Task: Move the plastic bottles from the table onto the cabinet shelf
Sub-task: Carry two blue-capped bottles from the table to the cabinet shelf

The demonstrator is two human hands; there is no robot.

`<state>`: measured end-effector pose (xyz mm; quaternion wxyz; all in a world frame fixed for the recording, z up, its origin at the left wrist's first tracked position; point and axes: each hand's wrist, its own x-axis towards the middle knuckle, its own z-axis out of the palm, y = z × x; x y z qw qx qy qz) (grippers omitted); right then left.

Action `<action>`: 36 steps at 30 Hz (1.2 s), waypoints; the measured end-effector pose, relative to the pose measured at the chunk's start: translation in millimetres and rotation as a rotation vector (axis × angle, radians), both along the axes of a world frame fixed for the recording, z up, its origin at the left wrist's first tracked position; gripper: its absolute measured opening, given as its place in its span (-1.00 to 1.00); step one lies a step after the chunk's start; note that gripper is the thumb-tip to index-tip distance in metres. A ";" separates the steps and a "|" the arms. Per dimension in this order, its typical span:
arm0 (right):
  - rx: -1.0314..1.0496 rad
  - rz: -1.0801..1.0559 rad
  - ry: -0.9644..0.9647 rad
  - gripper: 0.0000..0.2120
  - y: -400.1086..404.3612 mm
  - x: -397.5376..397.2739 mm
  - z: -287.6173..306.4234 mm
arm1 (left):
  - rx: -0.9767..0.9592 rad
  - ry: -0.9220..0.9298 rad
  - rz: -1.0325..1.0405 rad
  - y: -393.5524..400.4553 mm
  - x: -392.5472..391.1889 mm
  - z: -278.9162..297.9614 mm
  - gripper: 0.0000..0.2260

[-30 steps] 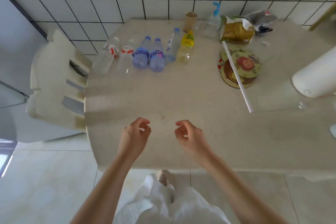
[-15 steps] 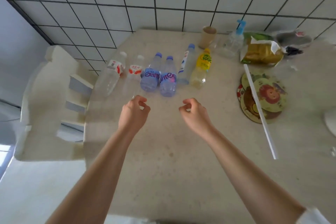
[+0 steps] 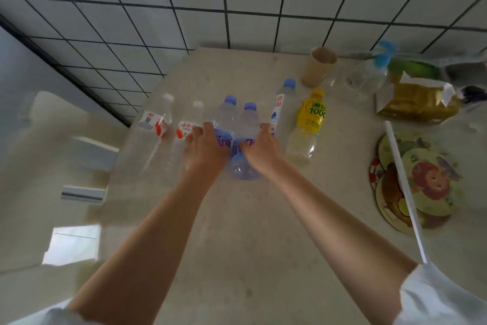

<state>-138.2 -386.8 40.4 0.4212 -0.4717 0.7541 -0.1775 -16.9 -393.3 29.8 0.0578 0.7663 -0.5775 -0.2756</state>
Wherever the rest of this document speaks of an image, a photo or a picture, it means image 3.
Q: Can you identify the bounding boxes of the person's right hand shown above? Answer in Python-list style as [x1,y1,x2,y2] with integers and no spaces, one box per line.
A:
[239,123,284,178]

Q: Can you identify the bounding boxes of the person's left hand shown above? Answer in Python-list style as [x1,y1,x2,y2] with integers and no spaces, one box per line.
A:
[184,122,231,176]

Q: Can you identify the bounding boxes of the blue-cap bottle with blue label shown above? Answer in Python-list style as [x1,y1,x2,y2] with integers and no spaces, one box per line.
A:
[212,95,239,151]
[228,102,263,181]

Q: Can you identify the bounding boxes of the person's left forearm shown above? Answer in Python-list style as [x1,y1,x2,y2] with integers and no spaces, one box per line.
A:
[66,167,223,325]

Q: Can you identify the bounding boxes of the person's right forearm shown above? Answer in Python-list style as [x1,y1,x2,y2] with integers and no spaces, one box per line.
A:
[263,163,419,325]

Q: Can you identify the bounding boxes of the clear bottle, white cap, red-white label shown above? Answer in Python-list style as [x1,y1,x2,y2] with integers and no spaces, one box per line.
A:
[152,101,206,177]

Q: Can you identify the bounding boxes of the slim blue-cap bottle, white label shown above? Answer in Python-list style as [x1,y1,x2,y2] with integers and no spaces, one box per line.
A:
[269,78,297,146]

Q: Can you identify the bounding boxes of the yellow-label drink bottle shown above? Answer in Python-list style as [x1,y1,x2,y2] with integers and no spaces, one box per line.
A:
[285,89,326,165]

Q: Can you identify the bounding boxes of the clear bottle, white cap, grey-red label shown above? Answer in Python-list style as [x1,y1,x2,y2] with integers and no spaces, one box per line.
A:
[114,93,175,181]

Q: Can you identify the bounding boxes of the beige paper cup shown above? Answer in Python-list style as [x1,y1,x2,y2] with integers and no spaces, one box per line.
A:
[302,46,338,88]

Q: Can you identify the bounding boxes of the red-striped cartoon coaster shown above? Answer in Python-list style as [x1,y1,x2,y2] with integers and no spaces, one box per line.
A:
[368,155,385,186]

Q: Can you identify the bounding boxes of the clear spray bottle, blue top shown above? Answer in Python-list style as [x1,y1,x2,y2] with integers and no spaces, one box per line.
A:
[352,40,398,102]

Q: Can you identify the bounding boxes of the brown cartoon coaster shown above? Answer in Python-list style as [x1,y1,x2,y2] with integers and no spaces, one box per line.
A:
[375,173,451,236]

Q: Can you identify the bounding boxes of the golden snack bag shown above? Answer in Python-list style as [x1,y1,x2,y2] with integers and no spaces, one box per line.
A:
[376,72,463,124]

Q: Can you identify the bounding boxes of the green packet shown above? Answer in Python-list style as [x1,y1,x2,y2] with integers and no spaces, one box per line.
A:
[387,58,444,82]

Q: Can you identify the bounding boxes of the green cartoon coaster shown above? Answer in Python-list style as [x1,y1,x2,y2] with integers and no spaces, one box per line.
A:
[401,148,465,218]

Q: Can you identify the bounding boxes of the black object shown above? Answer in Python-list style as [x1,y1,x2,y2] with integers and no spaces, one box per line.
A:
[461,85,487,105]

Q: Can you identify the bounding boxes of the white right sleeve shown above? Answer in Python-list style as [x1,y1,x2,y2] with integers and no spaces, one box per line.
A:
[392,262,487,325]

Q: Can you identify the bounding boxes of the white sleeve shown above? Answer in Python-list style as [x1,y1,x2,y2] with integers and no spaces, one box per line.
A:
[392,262,487,325]
[8,298,105,325]

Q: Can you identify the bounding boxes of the white left sleeve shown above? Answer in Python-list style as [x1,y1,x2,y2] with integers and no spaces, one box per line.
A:
[8,298,105,325]

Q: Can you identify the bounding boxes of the white strap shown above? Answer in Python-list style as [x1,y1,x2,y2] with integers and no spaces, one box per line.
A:
[384,121,430,264]

